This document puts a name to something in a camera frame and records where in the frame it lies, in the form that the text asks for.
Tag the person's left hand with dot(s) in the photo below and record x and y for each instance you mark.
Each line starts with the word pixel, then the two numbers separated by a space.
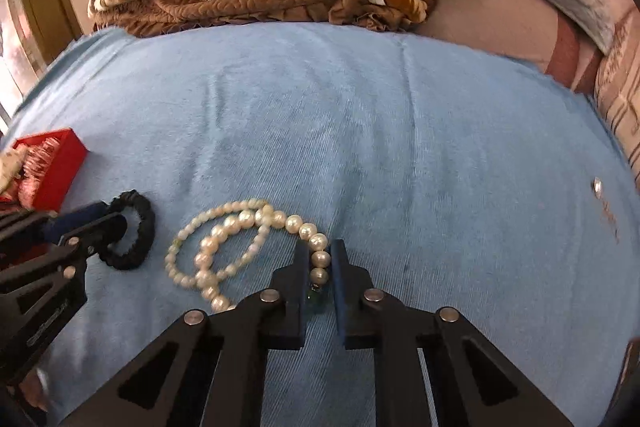
pixel 36 389

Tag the red box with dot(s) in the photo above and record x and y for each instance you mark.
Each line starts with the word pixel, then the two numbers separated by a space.
pixel 60 177

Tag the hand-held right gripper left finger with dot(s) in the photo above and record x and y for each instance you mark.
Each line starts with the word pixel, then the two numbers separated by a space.
pixel 300 287

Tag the white dotted scrunchie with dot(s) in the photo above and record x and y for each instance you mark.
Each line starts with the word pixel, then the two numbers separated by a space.
pixel 10 167

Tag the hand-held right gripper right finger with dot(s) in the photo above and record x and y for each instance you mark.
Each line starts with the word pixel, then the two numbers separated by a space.
pixel 342 292

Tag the light blue towel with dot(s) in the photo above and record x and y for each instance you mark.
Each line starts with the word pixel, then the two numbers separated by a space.
pixel 375 132

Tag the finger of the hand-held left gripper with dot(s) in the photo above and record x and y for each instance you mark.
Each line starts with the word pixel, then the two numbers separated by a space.
pixel 45 277
pixel 75 218

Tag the brown quilted blanket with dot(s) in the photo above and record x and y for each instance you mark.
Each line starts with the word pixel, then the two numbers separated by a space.
pixel 225 9

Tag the striped floral pillow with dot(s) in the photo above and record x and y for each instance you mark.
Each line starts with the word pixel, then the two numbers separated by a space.
pixel 622 97

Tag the black scrunchie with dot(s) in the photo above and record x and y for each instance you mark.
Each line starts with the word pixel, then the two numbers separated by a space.
pixel 145 227

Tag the pink brown bed sheet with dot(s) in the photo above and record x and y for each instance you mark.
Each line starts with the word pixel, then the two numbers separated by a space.
pixel 490 17

